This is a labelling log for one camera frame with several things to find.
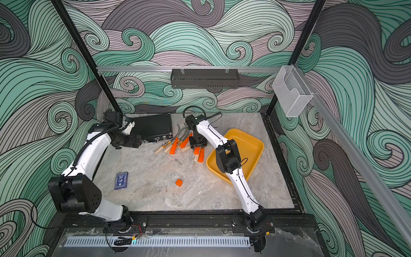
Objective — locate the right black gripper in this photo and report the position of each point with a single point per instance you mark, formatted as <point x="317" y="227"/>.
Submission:
<point x="192" y="144"/>

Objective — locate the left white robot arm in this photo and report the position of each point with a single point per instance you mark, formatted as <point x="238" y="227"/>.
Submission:
<point x="74" y="192"/>

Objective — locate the orange handle sickle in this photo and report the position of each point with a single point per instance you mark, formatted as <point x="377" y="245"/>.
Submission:
<point x="197" y="150"/>
<point x="186" y="140"/>
<point x="174" y="146"/>
<point x="201" y="155"/>

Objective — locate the wooden handle sickle with label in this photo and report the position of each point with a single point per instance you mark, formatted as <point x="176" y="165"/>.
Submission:
<point x="165" y="145"/>

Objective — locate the black ribbed storage case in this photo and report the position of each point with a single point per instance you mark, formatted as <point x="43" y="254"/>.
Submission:
<point x="153" y="128"/>

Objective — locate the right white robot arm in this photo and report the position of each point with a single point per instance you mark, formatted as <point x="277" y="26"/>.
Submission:
<point x="229" y="162"/>

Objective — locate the black wall shelf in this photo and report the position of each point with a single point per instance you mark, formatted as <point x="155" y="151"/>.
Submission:
<point x="213" y="79"/>

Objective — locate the white slotted cable duct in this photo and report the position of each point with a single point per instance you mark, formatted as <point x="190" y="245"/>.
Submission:
<point x="161" y="241"/>

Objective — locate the blue card pack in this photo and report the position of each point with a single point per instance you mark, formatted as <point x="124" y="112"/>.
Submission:
<point x="121" y="180"/>

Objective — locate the clear acrylic wall holder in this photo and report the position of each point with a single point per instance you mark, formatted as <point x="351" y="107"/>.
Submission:
<point x="291" y="89"/>

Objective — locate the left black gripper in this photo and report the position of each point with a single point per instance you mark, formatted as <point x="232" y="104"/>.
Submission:
<point x="131" y="143"/>

